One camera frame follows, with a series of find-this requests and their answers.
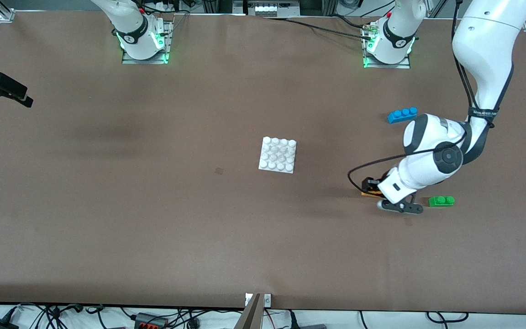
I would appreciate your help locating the yellow two-stud block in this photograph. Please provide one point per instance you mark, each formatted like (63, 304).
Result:
(370, 195)

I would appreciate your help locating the white studded base plate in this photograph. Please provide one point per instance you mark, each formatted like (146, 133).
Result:
(277, 155)

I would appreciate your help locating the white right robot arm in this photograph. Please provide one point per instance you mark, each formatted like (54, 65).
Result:
(130, 23)

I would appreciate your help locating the green two-stud block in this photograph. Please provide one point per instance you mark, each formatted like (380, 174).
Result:
(441, 201)

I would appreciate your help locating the blue three-stud block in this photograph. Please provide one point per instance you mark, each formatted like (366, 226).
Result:
(400, 115)

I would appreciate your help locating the black orange power adapter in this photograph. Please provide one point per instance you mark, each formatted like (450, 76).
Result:
(151, 321)

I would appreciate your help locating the white metal edge bracket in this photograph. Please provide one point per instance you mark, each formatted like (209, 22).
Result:
(267, 300)

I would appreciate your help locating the brown angled post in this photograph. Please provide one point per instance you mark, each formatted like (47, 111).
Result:
(250, 317)

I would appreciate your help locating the aluminium frame bar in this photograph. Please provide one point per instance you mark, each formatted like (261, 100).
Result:
(436, 8)

